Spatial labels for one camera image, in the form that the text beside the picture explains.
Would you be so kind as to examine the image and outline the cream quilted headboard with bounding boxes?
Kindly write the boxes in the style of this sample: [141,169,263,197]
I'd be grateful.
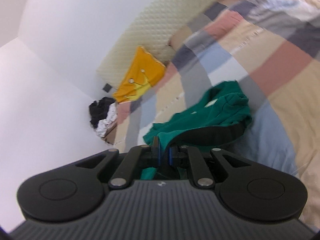
[97,0,216,88]

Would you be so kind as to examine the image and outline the checkered bed pillow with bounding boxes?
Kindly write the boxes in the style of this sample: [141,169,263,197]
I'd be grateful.
[168,0,240,51]

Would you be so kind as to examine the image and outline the dark wall socket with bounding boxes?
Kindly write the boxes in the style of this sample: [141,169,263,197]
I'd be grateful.
[103,83,112,93]

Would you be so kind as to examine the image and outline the cardboard box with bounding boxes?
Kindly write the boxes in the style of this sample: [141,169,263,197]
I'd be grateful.
[102,124,117,145]

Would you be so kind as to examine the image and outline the patchwork checkered duvet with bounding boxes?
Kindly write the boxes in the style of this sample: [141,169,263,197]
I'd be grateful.
[114,0,319,226]

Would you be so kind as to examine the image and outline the white crumpled cloth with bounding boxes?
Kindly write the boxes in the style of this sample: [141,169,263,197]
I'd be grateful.
[95,103,118,138]

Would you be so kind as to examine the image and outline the yellow crown pillow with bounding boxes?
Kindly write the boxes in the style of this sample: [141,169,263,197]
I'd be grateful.
[113,46,166,103]

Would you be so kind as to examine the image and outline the black clothes pile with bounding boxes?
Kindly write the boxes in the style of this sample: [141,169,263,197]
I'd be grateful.
[89,97,115,129]

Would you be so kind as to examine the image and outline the green hooded sweatshirt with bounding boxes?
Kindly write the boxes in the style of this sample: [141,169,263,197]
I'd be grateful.
[140,81,252,180]

